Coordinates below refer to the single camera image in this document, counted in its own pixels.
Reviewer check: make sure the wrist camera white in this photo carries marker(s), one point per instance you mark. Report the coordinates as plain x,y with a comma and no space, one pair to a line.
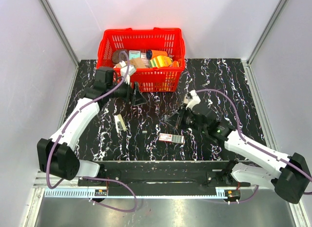
127,70
194,101

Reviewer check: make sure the brown round cookie pack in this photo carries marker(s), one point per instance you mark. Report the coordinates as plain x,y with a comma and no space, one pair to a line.
119,55

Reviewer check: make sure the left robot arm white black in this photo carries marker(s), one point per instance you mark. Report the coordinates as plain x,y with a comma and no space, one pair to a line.
56,154

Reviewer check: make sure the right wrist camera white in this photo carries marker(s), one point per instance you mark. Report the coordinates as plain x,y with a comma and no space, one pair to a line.
194,101

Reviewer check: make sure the grey staple strip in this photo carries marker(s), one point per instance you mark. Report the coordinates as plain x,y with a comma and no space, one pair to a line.
177,139

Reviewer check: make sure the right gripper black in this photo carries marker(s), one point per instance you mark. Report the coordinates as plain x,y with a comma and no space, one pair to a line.
178,117

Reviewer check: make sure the red white staple box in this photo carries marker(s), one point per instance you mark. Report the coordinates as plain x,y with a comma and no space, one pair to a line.
165,137

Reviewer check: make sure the teal white small box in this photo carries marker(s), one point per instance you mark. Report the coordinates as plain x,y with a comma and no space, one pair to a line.
133,54

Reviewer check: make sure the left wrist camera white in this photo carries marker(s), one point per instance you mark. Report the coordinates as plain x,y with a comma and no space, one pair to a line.
127,70

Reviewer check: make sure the brown cardboard box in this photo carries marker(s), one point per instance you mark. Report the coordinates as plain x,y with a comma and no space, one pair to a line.
137,63

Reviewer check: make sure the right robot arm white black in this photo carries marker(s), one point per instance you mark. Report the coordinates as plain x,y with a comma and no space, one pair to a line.
287,175

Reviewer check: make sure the aluminium frame rail front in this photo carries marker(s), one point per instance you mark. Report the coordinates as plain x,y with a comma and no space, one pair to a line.
114,188

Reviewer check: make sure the red plastic shopping basket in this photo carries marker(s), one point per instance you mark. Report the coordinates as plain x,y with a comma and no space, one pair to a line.
163,79

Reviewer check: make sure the yellow green snack pack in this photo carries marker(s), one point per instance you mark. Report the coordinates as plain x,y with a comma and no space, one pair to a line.
160,61

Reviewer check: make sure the beige staple remover tool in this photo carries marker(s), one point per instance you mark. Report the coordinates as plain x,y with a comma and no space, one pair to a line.
187,98

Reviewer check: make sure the orange bottle blue cap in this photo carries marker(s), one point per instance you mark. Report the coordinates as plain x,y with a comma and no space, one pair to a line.
150,54

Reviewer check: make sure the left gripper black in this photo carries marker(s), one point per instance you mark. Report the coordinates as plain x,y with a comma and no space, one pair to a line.
137,98

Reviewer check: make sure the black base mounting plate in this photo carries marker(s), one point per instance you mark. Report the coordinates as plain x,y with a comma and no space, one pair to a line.
206,173

